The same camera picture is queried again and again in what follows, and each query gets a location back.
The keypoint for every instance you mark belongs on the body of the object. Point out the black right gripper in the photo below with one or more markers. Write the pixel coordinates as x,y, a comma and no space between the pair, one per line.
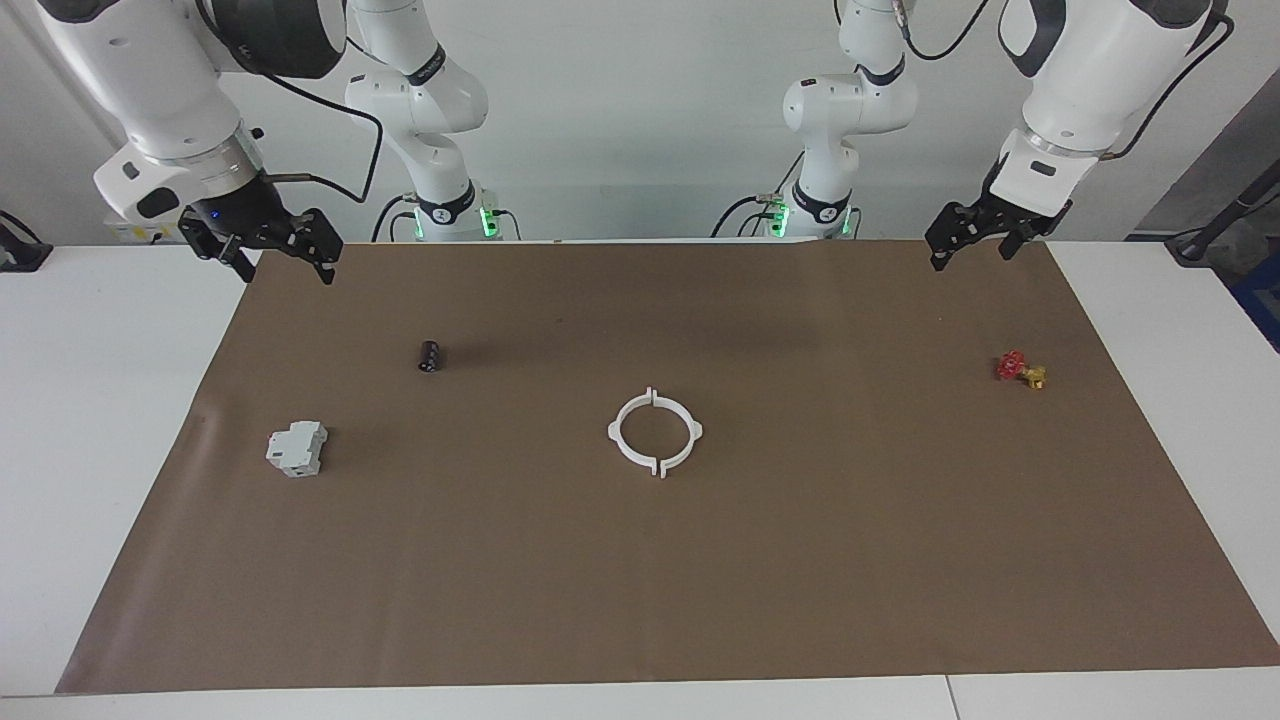
250,218

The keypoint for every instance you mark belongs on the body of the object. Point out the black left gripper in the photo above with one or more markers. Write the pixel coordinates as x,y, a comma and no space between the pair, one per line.
1010,212

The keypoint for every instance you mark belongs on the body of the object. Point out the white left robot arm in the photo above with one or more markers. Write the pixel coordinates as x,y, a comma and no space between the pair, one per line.
1090,80

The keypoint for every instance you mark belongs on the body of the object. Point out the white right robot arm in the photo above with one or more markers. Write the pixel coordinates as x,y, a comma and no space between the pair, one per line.
150,80

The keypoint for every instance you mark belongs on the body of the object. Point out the red and brass valve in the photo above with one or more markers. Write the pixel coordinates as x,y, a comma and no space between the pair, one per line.
1014,367

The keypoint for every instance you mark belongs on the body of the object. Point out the black cylindrical capacitor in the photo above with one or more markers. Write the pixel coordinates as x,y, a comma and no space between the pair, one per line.
430,357

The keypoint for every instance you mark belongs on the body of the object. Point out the white circuit breaker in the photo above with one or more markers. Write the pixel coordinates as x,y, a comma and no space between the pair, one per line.
298,448

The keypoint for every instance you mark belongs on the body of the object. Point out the black stand pole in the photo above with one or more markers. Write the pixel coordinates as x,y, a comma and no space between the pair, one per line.
1225,215

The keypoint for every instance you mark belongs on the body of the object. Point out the dark grey panel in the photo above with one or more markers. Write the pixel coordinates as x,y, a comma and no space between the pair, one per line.
1215,165

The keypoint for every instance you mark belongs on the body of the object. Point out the black table clamp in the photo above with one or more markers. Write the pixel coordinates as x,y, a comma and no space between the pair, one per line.
22,252

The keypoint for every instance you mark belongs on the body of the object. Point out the blue box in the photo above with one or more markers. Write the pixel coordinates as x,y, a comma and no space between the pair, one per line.
1262,300

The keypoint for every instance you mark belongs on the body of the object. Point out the brown paper mat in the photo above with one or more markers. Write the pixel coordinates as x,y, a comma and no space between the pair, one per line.
640,580

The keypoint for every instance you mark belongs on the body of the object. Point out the white wall socket box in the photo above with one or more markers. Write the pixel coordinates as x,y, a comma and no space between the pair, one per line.
135,232

